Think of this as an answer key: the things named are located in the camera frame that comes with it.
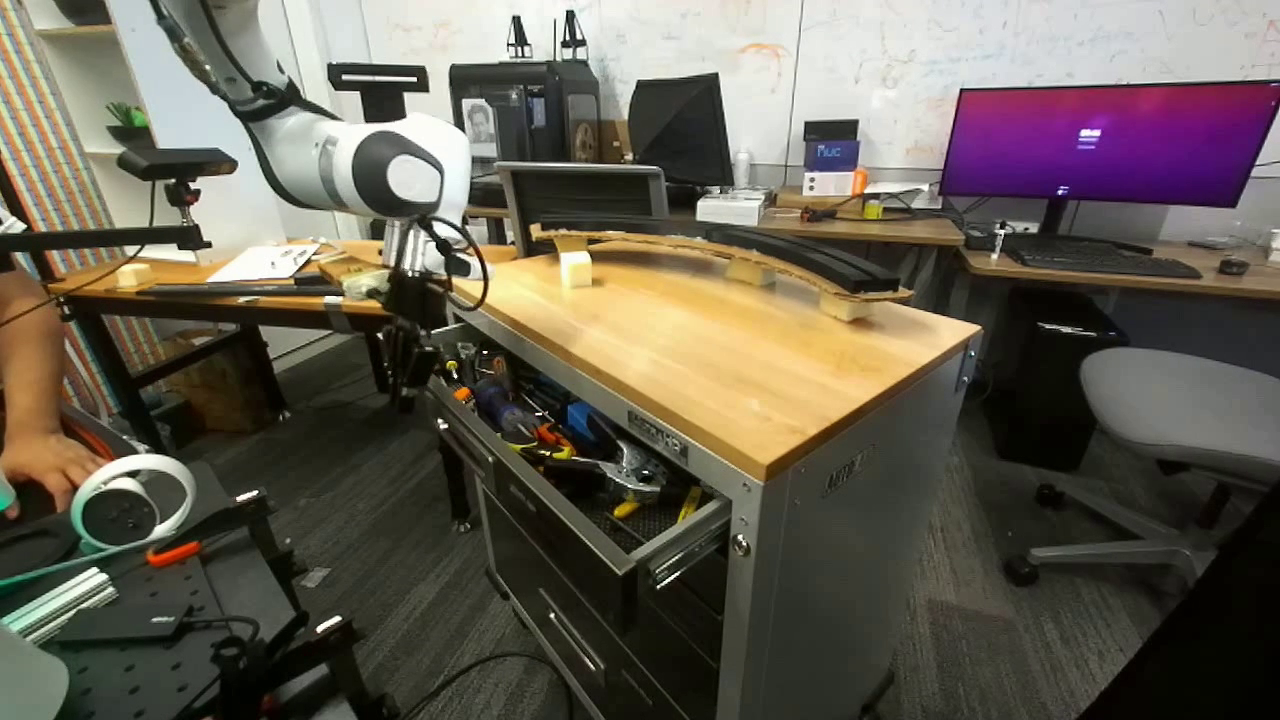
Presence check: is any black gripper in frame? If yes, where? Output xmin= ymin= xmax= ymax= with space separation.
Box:
xmin=380 ymin=268 xmax=447 ymax=412

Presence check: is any steel tool drawer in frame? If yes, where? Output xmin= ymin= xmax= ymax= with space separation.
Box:
xmin=431 ymin=329 xmax=728 ymax=626

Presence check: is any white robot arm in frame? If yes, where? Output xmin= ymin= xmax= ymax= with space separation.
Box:
xmin=147 ymin=0 xmax=471 ymax=405

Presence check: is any person's hand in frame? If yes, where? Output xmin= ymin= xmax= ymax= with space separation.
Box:
xmin=0 ymin=431 xmax=101 ymax=512

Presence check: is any small white plastic cup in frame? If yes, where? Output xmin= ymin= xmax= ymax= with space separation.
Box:
xmin=559 ymin=253 xmax=597 ymax=289

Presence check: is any grey mesh office chair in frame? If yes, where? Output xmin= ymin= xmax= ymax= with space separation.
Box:
xmin=495 ymin=158 xmax=666 ymax=255

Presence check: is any white tape roll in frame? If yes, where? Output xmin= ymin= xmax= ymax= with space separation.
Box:
xmin=68 ymin=453 xmax=196 ymax=551

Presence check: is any grey steel workbench cabinet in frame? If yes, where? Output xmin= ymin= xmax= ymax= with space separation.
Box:
xmin=437 ymin=255 xmax=974 ymax=720

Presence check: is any curved wooden track model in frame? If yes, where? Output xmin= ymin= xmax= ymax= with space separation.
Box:
xmin=532 ymin=229 xmax=906 ymax=323

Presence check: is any wooden office desk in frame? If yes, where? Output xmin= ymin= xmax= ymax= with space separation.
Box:
xmin=759 ymin=203 xmax=1280 ymax=468

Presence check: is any black keyboard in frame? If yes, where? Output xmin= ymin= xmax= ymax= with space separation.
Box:
xmin=1005 ymin=235 xmax=1197 ymax=281

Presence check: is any purple screen monitor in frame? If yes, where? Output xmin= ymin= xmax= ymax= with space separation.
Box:
xmin=940 ymin=81 xmax=1280 ymax=233

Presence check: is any light grey office chair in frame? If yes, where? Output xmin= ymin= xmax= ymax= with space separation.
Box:
xmin=1005 ymin=347 xmax=1280 ymax=585

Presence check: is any blue handled screwdriver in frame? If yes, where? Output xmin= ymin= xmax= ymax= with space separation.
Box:
xmin=477 ymin=376 xmax=537 ymax=440

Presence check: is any orange handled screwdriver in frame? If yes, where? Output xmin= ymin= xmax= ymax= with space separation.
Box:
xmin=532 ymin=421 xmax=574 ymax=455

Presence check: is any black camera stand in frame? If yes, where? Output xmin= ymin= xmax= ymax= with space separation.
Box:
xmin=0 ymin=147 xmax=236 ymax=253

